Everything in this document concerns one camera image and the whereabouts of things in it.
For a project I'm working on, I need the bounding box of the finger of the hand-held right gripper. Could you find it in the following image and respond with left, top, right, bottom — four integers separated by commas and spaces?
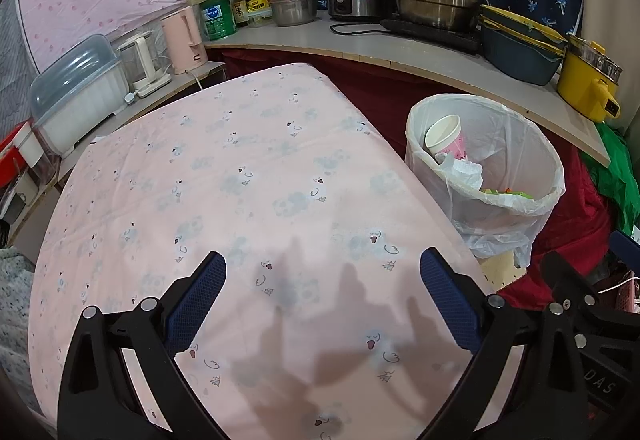
541, 250, 640, 346
612, 230, 640, 271

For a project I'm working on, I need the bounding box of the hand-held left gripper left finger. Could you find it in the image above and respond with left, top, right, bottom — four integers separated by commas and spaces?
57, 250, 228, 440

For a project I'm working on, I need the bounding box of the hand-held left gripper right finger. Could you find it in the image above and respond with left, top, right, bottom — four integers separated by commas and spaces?
420, 247, 590, 440

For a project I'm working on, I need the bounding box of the trash bin white liner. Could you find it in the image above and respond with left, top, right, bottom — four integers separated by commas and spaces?
405, 93, 566, 268

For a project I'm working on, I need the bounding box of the yellow green printed bag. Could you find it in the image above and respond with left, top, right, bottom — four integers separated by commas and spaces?
480, 187, 536, 201

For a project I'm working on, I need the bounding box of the white paper towel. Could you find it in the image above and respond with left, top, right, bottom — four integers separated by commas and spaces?
435, 153, 486, 193

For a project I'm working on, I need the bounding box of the pink paper cup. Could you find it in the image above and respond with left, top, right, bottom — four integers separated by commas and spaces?
424, 114, 468, 161

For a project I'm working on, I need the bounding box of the dark red cloth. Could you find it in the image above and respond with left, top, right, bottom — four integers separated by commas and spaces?
220, 48, 616, 306

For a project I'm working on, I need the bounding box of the green plastic bag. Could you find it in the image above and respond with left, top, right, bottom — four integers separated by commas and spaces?
582, 123, 640, 236

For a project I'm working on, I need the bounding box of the pink printed tablecloth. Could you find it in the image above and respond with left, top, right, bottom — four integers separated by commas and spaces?
27, 63, 501, 440

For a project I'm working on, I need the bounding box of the yellow electric pot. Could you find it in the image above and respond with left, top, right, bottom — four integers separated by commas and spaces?
556, 35, 623, 123

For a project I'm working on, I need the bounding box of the grey floral blanket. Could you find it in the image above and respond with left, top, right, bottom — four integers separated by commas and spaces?
0, 245, 56, 421

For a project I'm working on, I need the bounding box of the small white appliance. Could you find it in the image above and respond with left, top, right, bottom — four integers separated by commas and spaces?
0, 180, 31, 226

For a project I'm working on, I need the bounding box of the navy basin with yellow strainer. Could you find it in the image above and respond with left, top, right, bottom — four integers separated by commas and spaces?
480, 15, 566, 56
480, 4, 568, 46
481, 28, 563, 86

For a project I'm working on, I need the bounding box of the white dish rack with lid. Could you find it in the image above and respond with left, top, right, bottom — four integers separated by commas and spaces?
29, 34, 132, 157

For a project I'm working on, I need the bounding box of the red white container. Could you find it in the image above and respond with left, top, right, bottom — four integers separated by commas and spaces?
0, 123, 48, 188

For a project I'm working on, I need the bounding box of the white glass kettle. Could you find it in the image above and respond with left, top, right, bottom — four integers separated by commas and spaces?
117, 31, 172, 97

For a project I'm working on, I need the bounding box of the grey curved counter board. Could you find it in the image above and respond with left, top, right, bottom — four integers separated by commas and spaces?
202, 8, 613, 168

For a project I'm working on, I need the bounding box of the pink electric kettle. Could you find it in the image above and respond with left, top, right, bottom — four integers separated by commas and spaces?
160, 6, 210, 75

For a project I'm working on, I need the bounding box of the black induction cooktop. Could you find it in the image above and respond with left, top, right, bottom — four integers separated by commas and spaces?
380, 18, 483, 55

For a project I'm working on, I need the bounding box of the green can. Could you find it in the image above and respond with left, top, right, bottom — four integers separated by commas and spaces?
200, 0, 237, 41

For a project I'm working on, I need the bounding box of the grey mesh net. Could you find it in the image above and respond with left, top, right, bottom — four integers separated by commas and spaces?
0, 0, 41, 141

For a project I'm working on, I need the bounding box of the small steel pot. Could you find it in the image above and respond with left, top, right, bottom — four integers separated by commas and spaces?
270, 0, 318, 27

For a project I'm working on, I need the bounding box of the black power cord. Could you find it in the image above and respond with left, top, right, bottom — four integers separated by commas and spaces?
329, 20, 386, 36

